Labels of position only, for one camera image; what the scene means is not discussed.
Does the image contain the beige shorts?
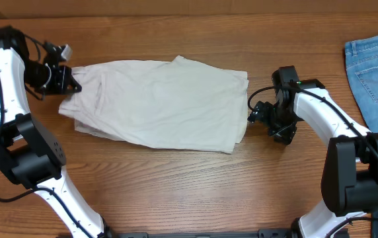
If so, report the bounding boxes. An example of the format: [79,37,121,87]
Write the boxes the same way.
[59,56,248,153]

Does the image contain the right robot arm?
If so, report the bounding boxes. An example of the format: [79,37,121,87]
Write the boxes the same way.
[248,66,378,237]

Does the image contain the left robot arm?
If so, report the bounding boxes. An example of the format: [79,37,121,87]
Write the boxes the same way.
[0,26,115,237]

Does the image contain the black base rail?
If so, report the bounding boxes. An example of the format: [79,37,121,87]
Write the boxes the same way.
[116,228,299,238]

